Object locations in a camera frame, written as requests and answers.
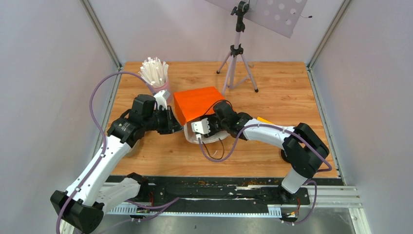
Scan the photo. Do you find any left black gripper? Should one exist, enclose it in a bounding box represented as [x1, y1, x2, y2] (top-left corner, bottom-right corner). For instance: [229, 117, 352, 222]
[143, 105, 185, 135]

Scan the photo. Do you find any orange paper bag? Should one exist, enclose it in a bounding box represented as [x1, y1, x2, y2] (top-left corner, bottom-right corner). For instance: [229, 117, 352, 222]
[173, 86, 229, 160]

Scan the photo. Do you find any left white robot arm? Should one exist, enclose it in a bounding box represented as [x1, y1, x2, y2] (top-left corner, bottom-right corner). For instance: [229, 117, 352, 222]
[50, 91, 183, 234]

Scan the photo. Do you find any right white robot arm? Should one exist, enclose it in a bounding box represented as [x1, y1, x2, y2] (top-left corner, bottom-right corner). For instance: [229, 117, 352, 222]
[196, 100, 333, 204]

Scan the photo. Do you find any pink translucent straw holder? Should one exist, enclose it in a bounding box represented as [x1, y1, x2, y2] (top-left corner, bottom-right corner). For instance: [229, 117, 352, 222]
[153, 79, 173, 104]

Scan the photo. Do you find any bundle of white straws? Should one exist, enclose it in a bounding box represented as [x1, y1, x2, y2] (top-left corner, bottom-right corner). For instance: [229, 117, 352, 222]
[139, 57, 169, 88]

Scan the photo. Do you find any grey perforated panel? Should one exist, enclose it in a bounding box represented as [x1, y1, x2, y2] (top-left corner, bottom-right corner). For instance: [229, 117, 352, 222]
[208, 0, 307, 38]

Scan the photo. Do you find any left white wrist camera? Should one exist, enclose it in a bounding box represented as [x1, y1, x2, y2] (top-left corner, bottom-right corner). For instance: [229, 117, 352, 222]
[154, 91, 168, 110]

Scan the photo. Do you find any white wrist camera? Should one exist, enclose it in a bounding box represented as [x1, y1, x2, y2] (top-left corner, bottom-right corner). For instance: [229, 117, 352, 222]
[154, 91, 168, 110]
[191, 118, 211, 139]

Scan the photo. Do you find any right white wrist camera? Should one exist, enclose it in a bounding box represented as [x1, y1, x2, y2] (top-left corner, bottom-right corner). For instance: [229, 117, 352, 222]
[191, 118, 211, 139]

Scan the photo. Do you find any yellow triangular plastic bracket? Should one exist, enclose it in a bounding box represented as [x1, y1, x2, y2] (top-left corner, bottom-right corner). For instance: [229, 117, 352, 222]
[257, 117, 273, 124]

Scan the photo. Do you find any silver camera tripod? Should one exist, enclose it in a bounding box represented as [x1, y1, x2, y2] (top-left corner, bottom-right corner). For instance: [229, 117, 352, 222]
[216, 0, 259, 96]

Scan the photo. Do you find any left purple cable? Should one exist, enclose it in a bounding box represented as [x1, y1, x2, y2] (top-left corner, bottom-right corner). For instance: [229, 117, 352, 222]
[55, 71, 157, 234]

